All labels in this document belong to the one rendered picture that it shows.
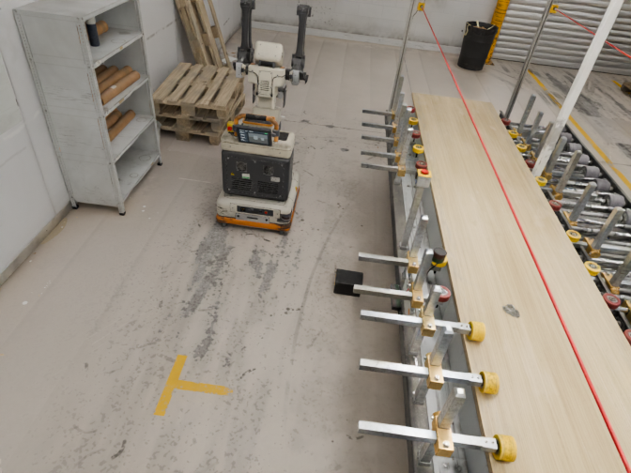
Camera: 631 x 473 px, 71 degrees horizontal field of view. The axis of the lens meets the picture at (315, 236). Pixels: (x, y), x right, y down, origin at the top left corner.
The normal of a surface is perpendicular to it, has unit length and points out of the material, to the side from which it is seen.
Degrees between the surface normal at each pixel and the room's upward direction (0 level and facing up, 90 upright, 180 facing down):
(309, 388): 0
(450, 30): 90
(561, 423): 0
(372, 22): 90
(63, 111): 90
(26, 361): 0
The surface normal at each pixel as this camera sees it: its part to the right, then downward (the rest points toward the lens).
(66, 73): -0.10, 0.62
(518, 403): 0.10, -0.77
